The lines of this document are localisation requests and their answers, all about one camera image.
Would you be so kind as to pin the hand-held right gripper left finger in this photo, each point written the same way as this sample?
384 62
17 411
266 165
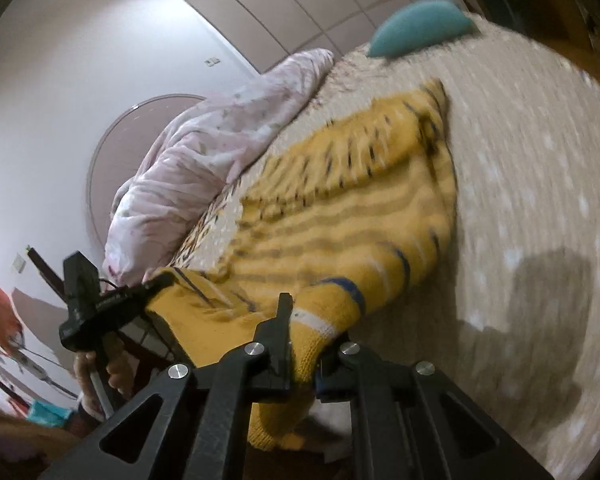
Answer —
281 355

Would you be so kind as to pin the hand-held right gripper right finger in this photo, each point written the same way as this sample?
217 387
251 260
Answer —
330 382

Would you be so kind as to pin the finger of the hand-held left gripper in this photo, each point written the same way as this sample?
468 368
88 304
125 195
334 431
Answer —
152 286

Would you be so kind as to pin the yellow striped knit sweater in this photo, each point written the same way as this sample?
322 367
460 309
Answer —
340 210

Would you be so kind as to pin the person's left hand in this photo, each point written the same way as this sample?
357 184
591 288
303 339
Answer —
114 367

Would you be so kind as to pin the teal cloth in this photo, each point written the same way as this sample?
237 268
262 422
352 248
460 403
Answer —
47 412

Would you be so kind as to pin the pink floral blanket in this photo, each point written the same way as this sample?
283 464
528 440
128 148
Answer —
205 160

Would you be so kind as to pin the patterned beige bedspread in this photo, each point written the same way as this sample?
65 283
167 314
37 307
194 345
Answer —
530 160

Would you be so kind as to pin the beige panelled wardrobe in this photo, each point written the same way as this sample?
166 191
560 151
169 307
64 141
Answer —
305 0

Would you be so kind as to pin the teal pillow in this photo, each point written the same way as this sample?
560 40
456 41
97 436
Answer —
415 25

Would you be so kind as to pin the wooden door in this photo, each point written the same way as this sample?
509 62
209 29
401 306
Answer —
580 45

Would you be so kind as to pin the white wall switch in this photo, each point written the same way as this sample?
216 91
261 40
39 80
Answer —
211 61
19 263

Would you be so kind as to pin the round grey wall panel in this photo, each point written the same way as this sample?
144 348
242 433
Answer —
125 145

